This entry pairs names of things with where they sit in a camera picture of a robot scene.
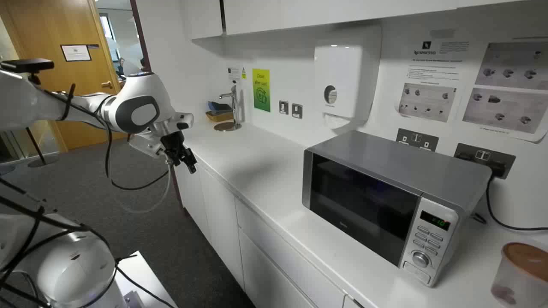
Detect silver microwave oven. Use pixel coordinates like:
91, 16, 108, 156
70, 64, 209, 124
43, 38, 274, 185
301, 131, 493, 288

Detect white lower cabinets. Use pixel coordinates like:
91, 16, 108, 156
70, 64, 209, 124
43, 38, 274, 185
173, 161, 367, 308

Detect white paper towel dispenser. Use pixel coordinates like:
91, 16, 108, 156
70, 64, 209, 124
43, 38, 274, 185
313, 43, 365, 132

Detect black microwave power cable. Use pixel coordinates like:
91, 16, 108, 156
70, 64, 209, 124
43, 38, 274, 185
485, 175, 548, 233

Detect white upper wall cabinets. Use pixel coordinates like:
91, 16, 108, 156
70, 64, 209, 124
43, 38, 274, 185
182, 0, 548, 42

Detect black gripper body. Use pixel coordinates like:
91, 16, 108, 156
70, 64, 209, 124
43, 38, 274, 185
159, 131, 190, 165

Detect white robot arm cable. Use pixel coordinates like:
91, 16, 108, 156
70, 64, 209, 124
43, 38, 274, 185
122, 165, 175, 216

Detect round metal drip tray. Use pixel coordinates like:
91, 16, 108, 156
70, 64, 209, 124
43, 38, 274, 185
212, 120, 245, 134

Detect blue sponge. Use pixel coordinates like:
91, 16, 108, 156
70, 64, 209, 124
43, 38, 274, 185
207, 101, 233, 115

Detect white coffee capsule poster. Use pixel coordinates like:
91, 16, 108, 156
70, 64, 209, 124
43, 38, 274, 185
392, 33, 548, 144

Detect grey robot mounting table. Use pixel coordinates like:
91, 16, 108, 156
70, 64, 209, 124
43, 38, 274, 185
113, 250, 178, 308

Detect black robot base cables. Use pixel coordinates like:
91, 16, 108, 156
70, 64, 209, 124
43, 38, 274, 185
0, 178, 173, 308

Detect black double wall socket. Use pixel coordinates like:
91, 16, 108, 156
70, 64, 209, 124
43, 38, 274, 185
396, 127, 440, 153
454, 142, 517, 180

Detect jar with cork lid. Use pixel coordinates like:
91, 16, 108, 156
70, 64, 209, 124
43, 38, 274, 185
490, 242, 548, 308

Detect green yellow cleaning poster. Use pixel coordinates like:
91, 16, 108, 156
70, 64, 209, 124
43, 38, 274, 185
252, 67, 272, 115

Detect white door sign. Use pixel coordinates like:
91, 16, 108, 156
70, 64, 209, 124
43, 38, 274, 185
60, 43, 93, 64

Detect wooden door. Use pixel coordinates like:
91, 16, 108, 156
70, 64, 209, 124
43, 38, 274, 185
0, 0, 135, 153

